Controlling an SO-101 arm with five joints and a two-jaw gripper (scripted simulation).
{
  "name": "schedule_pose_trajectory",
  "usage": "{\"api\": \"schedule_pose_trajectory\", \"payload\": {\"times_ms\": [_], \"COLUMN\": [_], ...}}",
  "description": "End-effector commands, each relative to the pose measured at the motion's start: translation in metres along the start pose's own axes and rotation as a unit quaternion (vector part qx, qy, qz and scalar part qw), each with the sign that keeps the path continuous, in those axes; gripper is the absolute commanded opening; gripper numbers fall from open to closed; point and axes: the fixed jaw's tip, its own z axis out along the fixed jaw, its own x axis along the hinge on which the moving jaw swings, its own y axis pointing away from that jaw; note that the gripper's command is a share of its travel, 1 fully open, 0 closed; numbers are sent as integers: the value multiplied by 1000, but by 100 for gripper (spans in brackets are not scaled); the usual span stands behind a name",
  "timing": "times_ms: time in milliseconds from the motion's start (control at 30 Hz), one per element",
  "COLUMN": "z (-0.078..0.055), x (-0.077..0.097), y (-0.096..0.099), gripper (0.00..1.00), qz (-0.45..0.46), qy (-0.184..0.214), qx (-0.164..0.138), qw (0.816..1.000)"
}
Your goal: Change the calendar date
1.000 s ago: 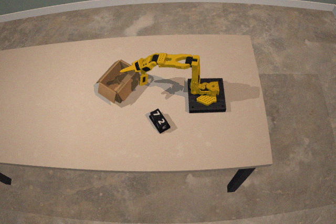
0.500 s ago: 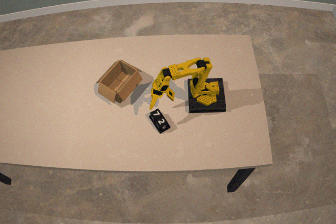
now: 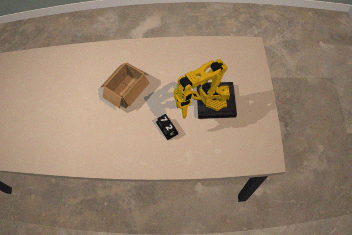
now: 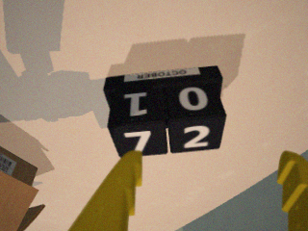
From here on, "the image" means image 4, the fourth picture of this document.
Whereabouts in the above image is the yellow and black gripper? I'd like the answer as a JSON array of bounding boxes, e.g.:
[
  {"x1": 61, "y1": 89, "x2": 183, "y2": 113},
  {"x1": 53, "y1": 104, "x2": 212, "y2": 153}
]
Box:
[{"x1": 68, "y1": 150, "x2": 308, "y2": 231}]

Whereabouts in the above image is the open brown cardboard box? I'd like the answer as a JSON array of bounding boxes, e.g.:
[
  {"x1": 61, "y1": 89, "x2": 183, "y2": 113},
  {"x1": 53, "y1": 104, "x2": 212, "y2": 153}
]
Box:
[{"x1": 0, "y1": 146, "x2": 45, "y2": 231}]

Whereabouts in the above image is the black cube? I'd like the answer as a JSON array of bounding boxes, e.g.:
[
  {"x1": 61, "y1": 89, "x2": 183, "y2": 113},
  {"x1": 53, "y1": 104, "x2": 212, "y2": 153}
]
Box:
[
  {"x1": 107, "y1": 88, "x2": 167, "y2": 158},
  {"x1": 165, "y1": 83, "x2": 226, "y2": 153}
]

